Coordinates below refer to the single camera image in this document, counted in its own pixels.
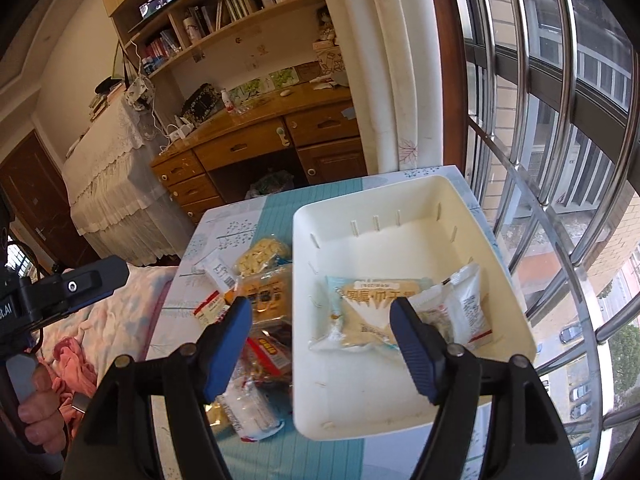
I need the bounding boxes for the dark wooden door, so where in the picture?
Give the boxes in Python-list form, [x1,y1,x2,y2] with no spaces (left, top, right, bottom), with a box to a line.
[1,130,100,268]

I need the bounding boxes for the plastic bag under desk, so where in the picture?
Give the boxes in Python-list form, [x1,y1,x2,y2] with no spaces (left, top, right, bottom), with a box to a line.
[245,170,295,200]

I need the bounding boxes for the blue white patterned tablecloth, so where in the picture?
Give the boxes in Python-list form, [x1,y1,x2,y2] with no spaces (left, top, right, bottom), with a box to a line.
[144,164,532,480]

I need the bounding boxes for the white orange snack bar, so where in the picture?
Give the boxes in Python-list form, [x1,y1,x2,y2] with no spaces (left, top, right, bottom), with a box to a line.
[193,249,236,294]

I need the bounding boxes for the pastel fleece blanket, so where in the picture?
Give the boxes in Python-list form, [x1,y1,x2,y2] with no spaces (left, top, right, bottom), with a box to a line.
[38,266,177,385]

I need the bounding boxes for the wooden desk with drawers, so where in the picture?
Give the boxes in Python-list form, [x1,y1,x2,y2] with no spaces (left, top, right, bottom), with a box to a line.
[151,82,367,223]

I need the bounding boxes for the person's left hand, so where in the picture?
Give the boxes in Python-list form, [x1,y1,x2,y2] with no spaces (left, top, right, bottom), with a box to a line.
[18,364,66,454]

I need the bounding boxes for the orange cookie tray pack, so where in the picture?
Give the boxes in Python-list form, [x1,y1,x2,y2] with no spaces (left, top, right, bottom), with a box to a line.
[236,263,292,326]

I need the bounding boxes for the doll on desk box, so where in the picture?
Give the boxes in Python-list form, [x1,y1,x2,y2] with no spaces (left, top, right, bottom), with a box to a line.
[317,6,337,48]

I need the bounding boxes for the wooden bookshelf hutch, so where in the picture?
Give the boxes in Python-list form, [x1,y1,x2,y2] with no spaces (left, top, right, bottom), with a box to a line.
[103,0,329,126]

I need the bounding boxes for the cream floral curtain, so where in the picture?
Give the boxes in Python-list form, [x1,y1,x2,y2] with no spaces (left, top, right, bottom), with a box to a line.
[326,0,444,174]

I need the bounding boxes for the white plastic storage bin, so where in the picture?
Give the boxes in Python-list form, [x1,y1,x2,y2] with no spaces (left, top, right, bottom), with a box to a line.
[292,167,536,441]

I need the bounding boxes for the white charger with cables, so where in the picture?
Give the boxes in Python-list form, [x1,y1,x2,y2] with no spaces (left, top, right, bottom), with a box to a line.
[164,115,195,144]

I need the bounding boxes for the white red-edged snack packet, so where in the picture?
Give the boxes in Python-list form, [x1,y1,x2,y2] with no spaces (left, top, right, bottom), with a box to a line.
[409,262,494,350]

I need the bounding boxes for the white small bottle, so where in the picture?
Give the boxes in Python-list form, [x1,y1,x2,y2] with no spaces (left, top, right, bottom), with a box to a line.
[220,88,235,114]

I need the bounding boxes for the white lace covered cabinet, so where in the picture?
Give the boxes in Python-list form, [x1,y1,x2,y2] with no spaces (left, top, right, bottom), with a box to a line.
[62,96,194,266]

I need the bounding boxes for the patterned cardboard box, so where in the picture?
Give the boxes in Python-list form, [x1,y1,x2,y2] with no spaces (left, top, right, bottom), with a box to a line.
[312,40,345,75]

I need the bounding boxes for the beige pastry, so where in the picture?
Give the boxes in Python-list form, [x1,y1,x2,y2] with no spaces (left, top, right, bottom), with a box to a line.
[309,275,434,352]

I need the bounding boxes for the metal window security grille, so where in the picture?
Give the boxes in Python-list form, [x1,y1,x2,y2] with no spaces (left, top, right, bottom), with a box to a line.
[457,0,639,479]

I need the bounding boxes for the long red white biscuit pack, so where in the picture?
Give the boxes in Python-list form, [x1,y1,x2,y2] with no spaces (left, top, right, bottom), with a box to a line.
[217,380,284,442]

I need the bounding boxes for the mixed nuts clear bag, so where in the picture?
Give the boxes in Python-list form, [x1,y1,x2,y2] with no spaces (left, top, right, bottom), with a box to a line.
[243,322,293,385]

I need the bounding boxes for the red white small snack packet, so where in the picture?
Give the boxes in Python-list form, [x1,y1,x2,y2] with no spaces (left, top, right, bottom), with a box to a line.
[192,290,229,328]

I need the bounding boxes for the puffed rice cracker pack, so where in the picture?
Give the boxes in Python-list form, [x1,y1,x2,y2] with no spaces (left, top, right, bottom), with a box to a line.
[205,401,232,434]

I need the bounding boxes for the pink cloth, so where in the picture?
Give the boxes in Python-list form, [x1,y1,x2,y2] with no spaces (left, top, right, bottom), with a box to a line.
[39,337,98,434]

